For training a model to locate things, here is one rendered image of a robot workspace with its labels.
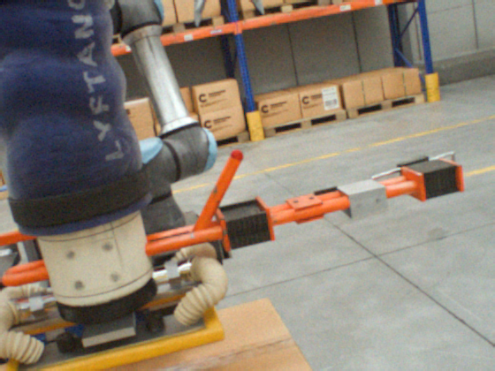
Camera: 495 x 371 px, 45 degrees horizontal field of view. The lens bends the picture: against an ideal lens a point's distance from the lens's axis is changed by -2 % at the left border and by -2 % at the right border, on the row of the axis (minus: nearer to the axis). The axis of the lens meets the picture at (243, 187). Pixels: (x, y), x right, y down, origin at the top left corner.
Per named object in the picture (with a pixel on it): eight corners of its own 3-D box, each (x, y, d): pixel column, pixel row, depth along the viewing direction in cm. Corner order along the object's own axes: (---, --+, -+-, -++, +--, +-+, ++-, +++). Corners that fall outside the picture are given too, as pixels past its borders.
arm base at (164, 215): (128, 228, 166) (120, 193, 163) (182, 215, 168) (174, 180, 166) (131, 244, 151) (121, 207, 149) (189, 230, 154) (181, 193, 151)
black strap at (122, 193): (1, 238, 86) (-7, 212, 85) (26, 200, 108) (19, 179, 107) (155, 203, 89) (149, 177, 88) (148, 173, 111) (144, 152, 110)
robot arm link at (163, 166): (118, 198, 159) (106, 147, 155) (162, 183, 166) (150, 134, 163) (140, 203, 149) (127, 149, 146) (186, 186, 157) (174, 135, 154)
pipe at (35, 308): (-3, 368, 88) (-14, 334, 87) (23, 302, 112) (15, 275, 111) (219, 314, 93) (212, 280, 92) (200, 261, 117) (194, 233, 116)
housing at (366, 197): (352, 220, 104) (348, 194, 103) (338, 210, 110) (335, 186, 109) (389, 210, 105) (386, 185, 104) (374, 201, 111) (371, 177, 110)
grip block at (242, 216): (227, 253, 99) (220, 220, 98) (218, 237, 109) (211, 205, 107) (277, 242, 100) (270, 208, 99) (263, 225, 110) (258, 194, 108)
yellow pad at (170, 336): (2, 397, 87) (-9, 367, 86) (13, 363, 97) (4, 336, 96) (225, 340, 92) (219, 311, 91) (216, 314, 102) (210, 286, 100)
